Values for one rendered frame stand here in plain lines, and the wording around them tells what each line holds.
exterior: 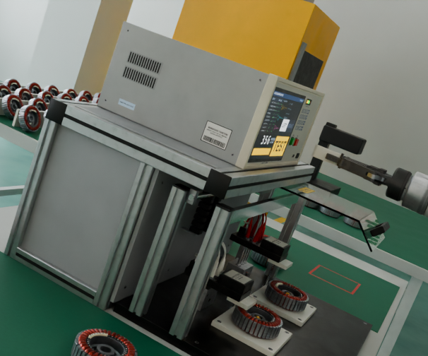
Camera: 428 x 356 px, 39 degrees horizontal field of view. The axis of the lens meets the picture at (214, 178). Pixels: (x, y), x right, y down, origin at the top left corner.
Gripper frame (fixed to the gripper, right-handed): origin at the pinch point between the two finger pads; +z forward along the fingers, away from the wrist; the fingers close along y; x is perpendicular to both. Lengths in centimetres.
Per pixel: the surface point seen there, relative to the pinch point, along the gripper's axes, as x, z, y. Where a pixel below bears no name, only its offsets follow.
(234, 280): -31.2, 3.9, -23.5
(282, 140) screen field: -0.1, 9.6, -8.5
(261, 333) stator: -38.7, -6.4, -25.2
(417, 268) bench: -43, -30, 137
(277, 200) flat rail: -14.3, 6.1, -5.6
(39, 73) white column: -52, 311, 275
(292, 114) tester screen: 6.5, 9.6, -8.6
